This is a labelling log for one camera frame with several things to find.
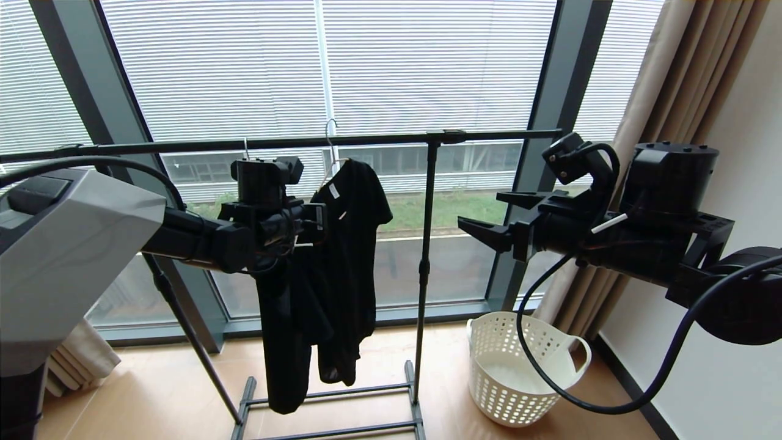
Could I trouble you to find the black short-sleeved shirt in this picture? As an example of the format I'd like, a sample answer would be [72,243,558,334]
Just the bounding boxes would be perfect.
[309,159,393,387]

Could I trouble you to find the black clothes rack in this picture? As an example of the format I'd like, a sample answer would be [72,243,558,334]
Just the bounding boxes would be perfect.
[0,128,564,440]

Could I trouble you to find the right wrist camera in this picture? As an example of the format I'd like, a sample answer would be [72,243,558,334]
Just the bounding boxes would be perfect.
[542,132,619,211]

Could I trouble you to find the black shorts with white cord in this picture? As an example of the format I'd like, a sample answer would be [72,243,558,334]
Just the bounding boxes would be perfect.
[252,244,335,415]

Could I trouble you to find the window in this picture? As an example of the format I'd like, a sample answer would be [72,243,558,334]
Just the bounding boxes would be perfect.
[0,0,663,356]

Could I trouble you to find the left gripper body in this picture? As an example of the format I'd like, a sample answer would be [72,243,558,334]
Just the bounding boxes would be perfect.
[254,200,329,246]

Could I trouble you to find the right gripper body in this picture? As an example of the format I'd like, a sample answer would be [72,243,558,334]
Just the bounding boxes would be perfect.
[510,208,625,271]

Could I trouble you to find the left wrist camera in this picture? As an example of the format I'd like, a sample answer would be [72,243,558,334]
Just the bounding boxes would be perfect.
[231,156,304,205]

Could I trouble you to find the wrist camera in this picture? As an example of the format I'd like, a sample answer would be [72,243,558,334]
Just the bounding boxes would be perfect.
[231,156,304,205]
[542,132,619,211]

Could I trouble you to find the white laundry basket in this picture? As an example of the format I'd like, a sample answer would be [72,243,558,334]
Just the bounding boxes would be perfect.
[466,312,592,427]

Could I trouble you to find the beige curtain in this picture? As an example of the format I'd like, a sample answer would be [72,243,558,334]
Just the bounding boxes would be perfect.
[532,0,770,343]
[46,318,122,398]

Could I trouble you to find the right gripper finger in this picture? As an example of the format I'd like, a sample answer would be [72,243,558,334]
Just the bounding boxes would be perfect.
[496,190,554,212]
[457,216,516,255]

